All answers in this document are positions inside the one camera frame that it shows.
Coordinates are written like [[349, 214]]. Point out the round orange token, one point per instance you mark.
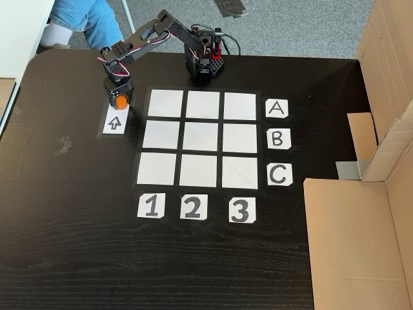
[[122, 102]]

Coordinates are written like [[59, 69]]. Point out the paper sheet number 3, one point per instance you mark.
[[242, 210]]

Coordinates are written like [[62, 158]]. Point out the paper sheet number 2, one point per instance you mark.
[[194, 207]]

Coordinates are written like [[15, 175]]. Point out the white arrow paper sheet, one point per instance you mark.
[[115, 124]]

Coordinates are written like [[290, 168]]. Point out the paper sheet letter B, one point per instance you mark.
[[279, 138]]

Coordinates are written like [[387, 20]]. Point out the white table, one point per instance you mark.
[[19, 38]]

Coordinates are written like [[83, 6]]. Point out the person's leg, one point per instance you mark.
[[93, 22]]

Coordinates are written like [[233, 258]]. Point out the red and black clamp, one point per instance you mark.
[[215, 51]]

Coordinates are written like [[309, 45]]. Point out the paper sheet letter C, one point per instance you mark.
[[279, 174]]

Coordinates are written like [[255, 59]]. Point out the small tape piece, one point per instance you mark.
[[17, 111]]

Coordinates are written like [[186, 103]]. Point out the crumpled tape scrap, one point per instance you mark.
[[64, 146]]

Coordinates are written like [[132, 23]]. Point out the black floor tape patch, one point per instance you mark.
[[230, 7]]

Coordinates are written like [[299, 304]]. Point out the white table leg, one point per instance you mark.
[[127, 16]]

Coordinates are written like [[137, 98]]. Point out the paper sheet number 1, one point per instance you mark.
[[151, 205]]

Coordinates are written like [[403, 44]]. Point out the paper sheet letter A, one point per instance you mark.
[[277, 108]]

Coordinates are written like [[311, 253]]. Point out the brown cardboard panel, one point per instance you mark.
[[387, 48], [348, 245]]

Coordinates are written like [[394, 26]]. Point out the white nine-square paper grid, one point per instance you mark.
[[200, 139]]

